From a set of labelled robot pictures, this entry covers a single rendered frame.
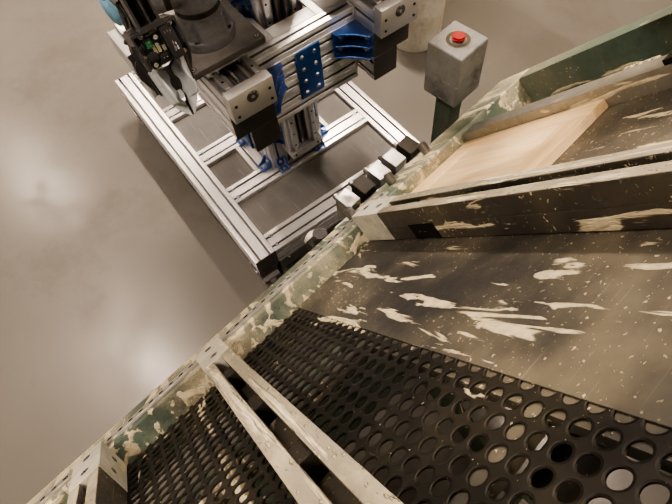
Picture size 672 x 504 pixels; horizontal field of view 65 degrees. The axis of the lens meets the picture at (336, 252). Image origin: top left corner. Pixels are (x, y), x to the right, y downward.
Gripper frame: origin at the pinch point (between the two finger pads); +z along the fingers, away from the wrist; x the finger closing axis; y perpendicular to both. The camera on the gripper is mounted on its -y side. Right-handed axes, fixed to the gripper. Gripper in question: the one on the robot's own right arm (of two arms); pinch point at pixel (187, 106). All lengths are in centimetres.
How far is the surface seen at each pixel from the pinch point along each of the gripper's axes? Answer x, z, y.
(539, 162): 43, 28, 31
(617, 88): 62, 25, 31
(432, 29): 148, 63, -136
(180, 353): -37, 104, -86
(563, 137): 50, 28, 30
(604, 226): 28, 20, 55
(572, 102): 61, 28, 22
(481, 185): 28.9, 23.2, 32.8
